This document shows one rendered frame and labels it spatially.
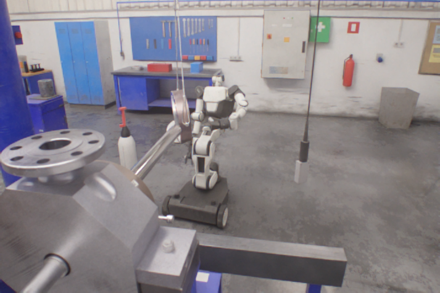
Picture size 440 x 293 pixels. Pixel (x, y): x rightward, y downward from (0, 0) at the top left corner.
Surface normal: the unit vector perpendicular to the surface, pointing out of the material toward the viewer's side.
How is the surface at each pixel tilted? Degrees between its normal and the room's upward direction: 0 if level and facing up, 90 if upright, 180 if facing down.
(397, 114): 93
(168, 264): 0
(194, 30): 90
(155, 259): 0
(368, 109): 90
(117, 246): 90
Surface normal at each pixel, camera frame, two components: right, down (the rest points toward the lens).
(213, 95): -0.57, -0.03
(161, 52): -0.19, 0.33
